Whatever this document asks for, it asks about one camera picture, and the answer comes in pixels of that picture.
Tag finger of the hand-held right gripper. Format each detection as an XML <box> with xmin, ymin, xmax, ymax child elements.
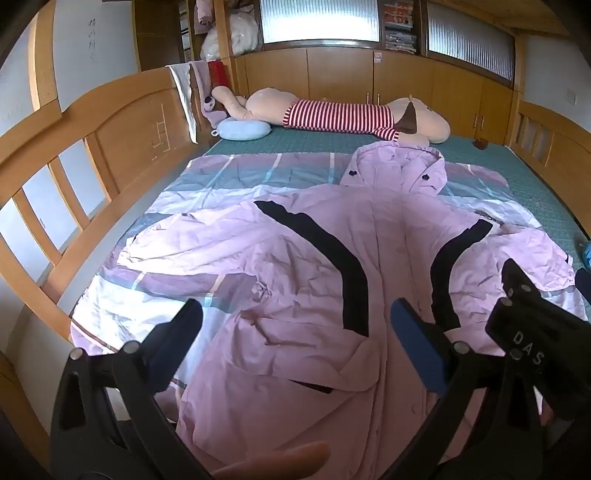
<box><xmin>574</xmin><ymin>267</ymin><xmax>591</xmax><ymax>320</ymax></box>
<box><xmin>501</xmin><ymin>257</ymin><xmax>539</xmax><ymax>305</ymax></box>

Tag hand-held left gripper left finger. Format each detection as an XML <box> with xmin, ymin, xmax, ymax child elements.
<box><xmin>50</xmin><ymin>298</ymin><xmax>204</xmax><ymax>480</ymax></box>

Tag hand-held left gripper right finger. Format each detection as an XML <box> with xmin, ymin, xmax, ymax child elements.
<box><xmin>390</xmin><ymin>298</ymin><xmax>543</xmax><ymax>480</ymax></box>

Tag pink jacket with black stripes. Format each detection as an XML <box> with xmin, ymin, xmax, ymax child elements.
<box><xmin>117</xmin><ymin>141</ymin><xmax>575</xmax><ymax>480</ymax></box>

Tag green bed mat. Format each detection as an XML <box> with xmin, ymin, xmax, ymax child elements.
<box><xmin>203</xmin><ymin>124</ymin><xmax>591</xmax><ymax>271</ymax></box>

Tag wooden bed footboard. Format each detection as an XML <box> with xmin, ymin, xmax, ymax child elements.
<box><xmin>508</xmin><ymin>99</ymin><xmax>591</xmax><ymax>197</ymax></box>

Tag plaid pink and grey quilt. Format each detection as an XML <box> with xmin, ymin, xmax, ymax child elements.
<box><xmin>69</xmin><ymin>152</ymin><xmax>591</xmax><ymax>416</ymax></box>

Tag light blue pillow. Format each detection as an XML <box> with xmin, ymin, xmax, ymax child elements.
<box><xmin>212</xmin><ymin>117</ymin><xmax>272</xmax><ymax>142</ymax></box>

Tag large plush toy striped shirt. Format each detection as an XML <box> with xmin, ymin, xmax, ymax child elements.
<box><xmin>211</xmin><ymin>85</ymin><xmax>452</xmax><ymax>147</ymax></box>

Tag white towel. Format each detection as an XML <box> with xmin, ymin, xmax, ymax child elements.
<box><xmin>166</xmin><ymin>64</ymin><xmax>200</xmax><ymax>143</ymax></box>

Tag frosted glass window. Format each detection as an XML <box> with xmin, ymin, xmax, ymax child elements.
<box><xmin>426</xmin><ymin>0</ymin><xmax>516</xmax><ymax>85</ymax></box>
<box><xmin>259</xmin><ymin>0</ymin><xmax>380</xmax><ymax>48</ymax></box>

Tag pink towel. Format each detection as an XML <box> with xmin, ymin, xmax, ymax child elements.
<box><xmin>190</xmin><ymin>60</ymin><xmax>211</xmax><ymax>112</ymax></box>

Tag red bag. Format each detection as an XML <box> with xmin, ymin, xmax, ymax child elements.
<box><xmin>208</xmin><ymin>60</ymin><xmax>230</xmax><ymax>89</ymax></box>

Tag stack of folded printed items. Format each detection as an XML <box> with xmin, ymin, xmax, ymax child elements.
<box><xmin>383</xmin><ymin>0</ymin><xmax>419</xmax><ymax>57</ymax></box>

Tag wooden shelf unit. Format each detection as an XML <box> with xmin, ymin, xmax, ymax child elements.
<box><xmin>133</xmin><ymin>0</ymin><xmax>262</xmax><ymax>73</ymax></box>

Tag white plastic bags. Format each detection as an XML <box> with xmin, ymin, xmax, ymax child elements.
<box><xmin>201</xmin><ymin>8</ymin><xmax>260</xmax><ymax>62</ymax></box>

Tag wooden bed frame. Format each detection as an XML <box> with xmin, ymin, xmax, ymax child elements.
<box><xmin>0</xmin><ymin>65</ymin><xmax>214</xmax><ymax>352</ymax></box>

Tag wooden wall cabinet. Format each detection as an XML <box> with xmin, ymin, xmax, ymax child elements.
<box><xmin>235</xmin><ymin>44</ymin><xmax>523</xmax><ymax>145</ymax></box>

